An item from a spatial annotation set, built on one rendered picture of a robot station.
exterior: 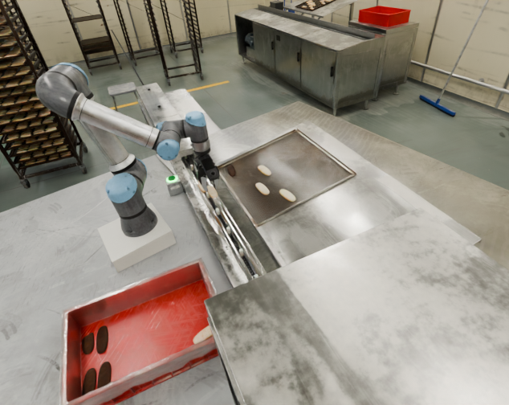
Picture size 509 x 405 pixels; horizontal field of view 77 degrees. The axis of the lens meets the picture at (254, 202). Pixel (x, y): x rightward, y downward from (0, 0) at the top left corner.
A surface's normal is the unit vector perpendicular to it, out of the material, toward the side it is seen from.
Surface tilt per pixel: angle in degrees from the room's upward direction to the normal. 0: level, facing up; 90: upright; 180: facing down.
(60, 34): 90
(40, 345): 0
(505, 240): 0
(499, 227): 0
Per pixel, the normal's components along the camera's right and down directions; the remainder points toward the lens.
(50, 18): 0.42, 0.55
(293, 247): -0.23, -0.70
